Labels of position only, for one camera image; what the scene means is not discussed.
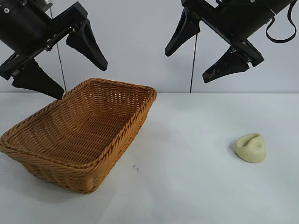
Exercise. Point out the brown woven wicker basket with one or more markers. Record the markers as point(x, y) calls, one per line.
point(81, 130)

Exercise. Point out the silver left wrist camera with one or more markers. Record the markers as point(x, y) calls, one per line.
point(44, 4)

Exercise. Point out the pale yellow egg yolk pastry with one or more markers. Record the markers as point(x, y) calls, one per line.
point(251, 149)

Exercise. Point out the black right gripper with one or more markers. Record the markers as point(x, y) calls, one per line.
point(238, 18)

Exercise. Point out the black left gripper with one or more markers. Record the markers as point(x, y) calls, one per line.
point(23, 21)

